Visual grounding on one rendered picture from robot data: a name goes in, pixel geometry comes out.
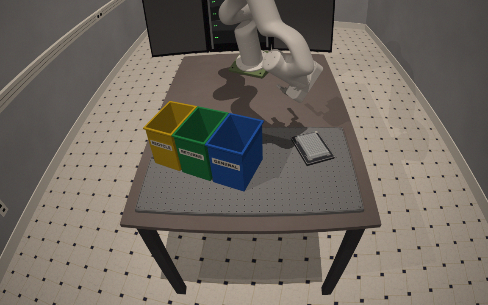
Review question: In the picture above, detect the blue bin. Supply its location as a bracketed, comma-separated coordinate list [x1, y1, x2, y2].
[205, 113, 264, 191]

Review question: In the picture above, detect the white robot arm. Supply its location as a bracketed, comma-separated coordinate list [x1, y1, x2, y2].
[219, 0, 314, 89]

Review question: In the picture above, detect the yellow recycle bin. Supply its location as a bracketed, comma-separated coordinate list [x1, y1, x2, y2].
[143, 101, 197, 171]

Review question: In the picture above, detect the green bin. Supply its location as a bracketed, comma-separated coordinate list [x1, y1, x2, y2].
[172, 106, 229, 181]

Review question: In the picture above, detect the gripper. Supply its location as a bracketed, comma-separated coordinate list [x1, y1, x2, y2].
[276, 61, 323, 103]

